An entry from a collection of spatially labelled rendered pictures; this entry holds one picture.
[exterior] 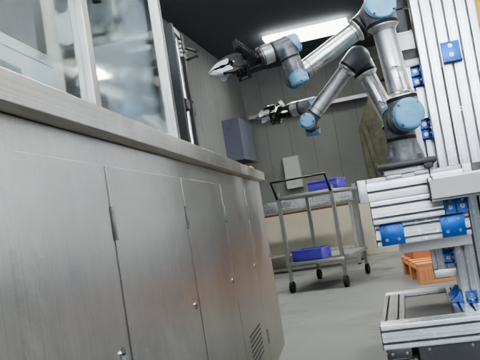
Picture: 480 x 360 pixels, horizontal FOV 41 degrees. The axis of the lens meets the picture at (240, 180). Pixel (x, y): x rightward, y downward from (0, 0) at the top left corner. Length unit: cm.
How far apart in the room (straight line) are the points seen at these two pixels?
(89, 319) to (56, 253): 12
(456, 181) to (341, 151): 883
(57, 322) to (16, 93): 28
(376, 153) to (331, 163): 145
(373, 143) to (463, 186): 757
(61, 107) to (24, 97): 10
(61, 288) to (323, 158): 1047
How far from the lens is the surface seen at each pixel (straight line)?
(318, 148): 1126
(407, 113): 243
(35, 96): 82
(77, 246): 92
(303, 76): 244
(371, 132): 999
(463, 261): 276
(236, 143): 970
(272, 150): 1139
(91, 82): 120
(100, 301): 97
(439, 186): 243
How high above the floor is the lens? 69
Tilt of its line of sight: 4 degrees up
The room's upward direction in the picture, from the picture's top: 9 degrees counter-clockwise
